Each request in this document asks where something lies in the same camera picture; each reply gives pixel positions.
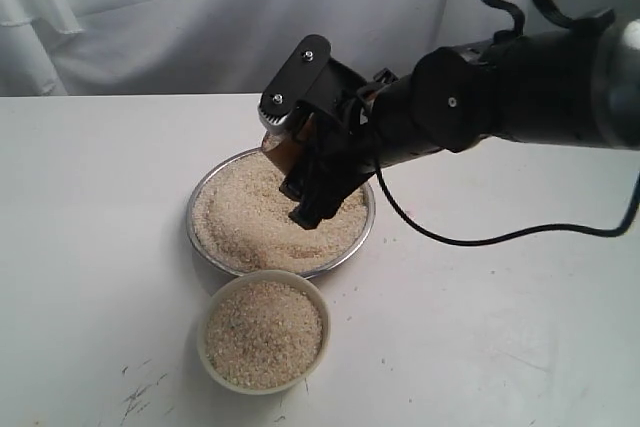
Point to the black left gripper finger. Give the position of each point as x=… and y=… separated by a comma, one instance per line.
x=323, y=177

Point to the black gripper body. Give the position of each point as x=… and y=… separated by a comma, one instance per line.
x=526, y=90

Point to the brown wooden cup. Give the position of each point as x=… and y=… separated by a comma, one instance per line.
x=285, y=138

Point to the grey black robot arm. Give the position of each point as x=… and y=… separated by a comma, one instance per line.
x=614, y=89

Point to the beige grain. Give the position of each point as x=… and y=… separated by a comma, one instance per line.
x=235, y=227

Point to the white ceramic bowl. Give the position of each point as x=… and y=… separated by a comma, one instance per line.
x=273, y=275

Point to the rice in white bowl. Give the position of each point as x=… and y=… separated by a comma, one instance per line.
x=263, y=335

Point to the round steel tray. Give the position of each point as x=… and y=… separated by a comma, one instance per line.
x=200, y=247

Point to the white backdrop cloth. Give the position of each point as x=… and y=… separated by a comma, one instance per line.
x=126, y=47

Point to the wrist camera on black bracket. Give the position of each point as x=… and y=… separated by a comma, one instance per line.
x=310, y=82

